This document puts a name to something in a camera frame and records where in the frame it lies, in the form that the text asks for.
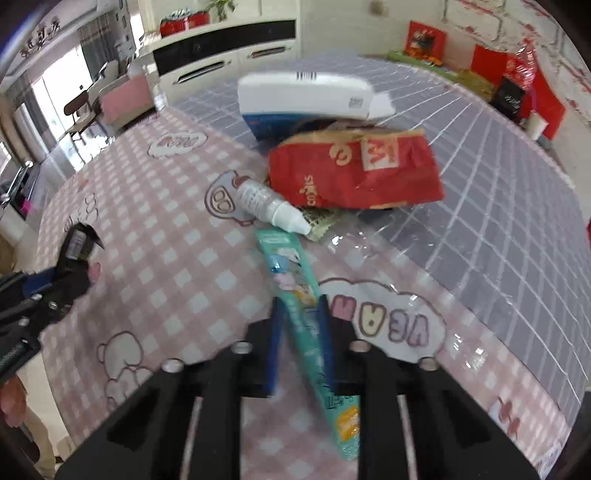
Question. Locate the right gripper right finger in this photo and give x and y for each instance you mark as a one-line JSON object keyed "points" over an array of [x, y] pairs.
{"points": [[453, 437]]}

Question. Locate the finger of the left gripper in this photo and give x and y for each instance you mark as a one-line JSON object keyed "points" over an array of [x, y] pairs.
{"points": [[37, 282], [77, 248]]}

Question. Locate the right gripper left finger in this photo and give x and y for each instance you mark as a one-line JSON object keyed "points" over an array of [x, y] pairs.
{"points": [[185, 418]]}

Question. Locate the teal toothpaste tube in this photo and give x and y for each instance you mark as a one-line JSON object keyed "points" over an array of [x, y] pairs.
{"points": [[297, 287]]}

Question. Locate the black gold snack wrapper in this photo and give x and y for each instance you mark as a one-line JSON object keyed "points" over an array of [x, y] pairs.
{"points": [[320, 220]]}

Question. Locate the person's left hand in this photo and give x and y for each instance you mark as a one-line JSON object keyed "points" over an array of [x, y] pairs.
{"points": [[13, 402]]}

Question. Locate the dark wooden chair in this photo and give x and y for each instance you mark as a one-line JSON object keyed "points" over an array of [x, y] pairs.
{"points": [[82, 114]]}

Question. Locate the pink covered sofa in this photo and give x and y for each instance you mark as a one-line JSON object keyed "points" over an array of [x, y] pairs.
{"points": [[125, 101]]}

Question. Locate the pink checkered tablecloth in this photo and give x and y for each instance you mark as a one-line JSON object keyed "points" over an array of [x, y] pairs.
{"points": [[493, 280]]}

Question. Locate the white dropper bottle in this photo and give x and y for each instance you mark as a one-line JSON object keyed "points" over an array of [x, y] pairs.
{"points": [[266, 205]]}

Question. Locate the black chandelier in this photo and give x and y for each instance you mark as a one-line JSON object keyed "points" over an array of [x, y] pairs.
{"points": [[43, 35]]}

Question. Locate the white black sideboard cabinet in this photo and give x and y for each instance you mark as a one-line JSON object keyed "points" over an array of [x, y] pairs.
{"points": [[186, 62]]}

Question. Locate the white blue cardboard box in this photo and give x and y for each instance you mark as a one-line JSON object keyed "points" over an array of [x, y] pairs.
{"points": [[278, 104]]}

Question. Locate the red gift box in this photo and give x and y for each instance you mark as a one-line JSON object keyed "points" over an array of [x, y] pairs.
{"points": [[182, 20]]}

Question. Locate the green potted plant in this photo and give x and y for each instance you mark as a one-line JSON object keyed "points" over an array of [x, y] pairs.
{"points": [[221, 8]]}

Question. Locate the red paper fast-food bag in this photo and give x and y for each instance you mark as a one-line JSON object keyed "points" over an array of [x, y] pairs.
{"points": [[356, 169]]}

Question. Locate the white paper cup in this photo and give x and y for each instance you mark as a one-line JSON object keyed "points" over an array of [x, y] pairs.
{"points": [[535, 125]]}

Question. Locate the red cola bottle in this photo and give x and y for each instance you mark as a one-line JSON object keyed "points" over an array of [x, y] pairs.
{"points": [[521, 65]]}

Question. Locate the red framed picture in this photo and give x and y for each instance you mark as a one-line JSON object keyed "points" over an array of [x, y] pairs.
{"points": [[425, 43]]}

